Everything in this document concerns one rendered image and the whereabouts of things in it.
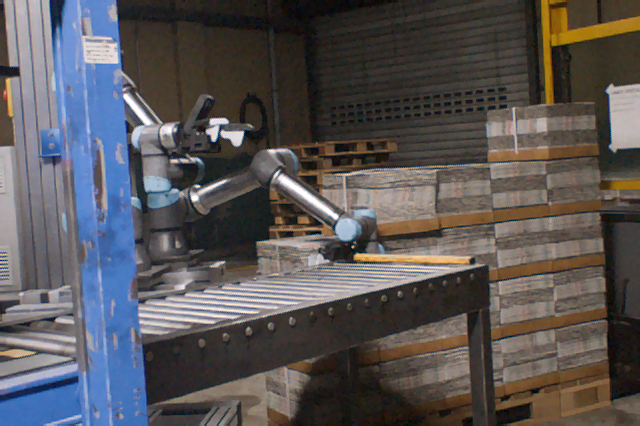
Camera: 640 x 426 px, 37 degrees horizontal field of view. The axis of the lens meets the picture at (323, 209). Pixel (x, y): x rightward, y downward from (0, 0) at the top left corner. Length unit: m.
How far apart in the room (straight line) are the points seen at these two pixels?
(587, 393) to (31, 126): 2.48
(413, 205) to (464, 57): 7.86
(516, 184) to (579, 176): 0.34
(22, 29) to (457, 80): 8.52
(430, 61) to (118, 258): 10.17
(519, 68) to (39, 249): 8.27
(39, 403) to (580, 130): 2.91
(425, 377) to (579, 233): 0.95
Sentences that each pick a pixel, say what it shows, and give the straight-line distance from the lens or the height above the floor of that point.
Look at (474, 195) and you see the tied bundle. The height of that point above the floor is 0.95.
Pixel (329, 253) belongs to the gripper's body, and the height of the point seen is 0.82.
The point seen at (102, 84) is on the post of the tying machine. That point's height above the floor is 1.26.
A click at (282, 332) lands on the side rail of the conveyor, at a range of 2.09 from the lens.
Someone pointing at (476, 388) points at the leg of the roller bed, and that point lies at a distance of 2.76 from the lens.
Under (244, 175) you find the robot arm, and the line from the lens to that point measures 3.43.
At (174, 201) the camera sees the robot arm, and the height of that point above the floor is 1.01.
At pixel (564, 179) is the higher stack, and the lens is 4.04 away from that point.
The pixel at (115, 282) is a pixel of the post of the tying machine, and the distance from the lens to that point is 1.55.
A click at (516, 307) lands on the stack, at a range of 3.89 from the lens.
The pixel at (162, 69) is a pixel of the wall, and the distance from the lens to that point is 11.36.
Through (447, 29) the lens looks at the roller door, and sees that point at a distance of 11.47.
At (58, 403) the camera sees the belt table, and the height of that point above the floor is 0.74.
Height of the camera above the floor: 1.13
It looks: 3 degrees down
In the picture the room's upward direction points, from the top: 4 degrees counter-clockwise
